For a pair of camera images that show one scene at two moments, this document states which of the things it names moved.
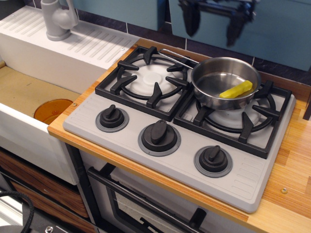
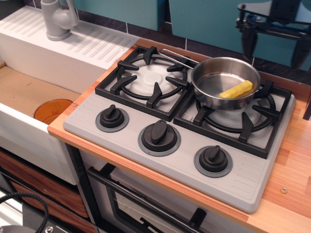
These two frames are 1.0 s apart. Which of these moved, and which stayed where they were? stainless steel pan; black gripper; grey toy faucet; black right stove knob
Moved: black gripper
Stayed: black right stove knob; stainless steel pan; grey toy faucet
